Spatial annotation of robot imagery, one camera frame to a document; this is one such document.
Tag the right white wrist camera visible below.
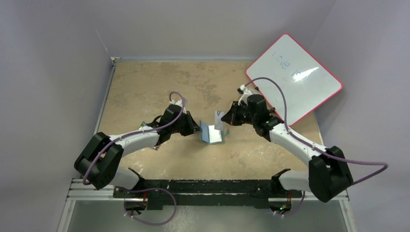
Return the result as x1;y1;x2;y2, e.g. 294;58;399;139
237;85;261;104

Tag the colourful marker pack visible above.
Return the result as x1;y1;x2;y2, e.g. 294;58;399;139
138;121;148;131

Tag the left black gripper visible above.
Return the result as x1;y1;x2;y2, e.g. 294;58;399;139
170;111;202;137

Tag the green card holder wallet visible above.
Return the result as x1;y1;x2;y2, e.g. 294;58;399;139
200;121;229;145

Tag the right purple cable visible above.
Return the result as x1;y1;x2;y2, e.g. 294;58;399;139
245;77;389;187

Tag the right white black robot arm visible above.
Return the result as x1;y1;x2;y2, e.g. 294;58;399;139
221;94;353;203

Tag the pink framed whiteboard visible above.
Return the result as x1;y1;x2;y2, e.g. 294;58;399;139
246;34;343;126

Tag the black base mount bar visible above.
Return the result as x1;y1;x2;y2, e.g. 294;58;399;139
113;179;302;210

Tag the aluminium rail frame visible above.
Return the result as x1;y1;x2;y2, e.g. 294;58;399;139
59;58;356;232

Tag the silver credit card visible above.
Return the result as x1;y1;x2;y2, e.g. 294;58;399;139
214;111;225;131

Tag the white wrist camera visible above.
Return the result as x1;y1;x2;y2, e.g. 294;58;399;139
237;85;261;104
170;98;187;108

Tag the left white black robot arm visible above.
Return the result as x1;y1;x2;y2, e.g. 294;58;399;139
73;104;201;198

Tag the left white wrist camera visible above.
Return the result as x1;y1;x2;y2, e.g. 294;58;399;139
170;98;187;108

